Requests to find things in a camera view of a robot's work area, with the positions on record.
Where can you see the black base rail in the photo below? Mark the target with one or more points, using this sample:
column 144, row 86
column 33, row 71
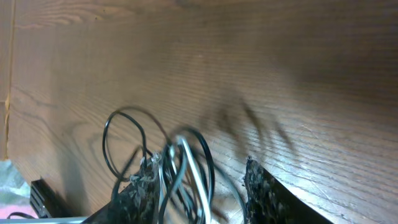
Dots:
column 48, row 206

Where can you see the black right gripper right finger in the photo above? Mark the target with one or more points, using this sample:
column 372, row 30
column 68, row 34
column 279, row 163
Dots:
column 269, row 202

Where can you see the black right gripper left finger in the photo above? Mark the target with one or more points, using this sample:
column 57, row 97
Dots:
column 138, row 202

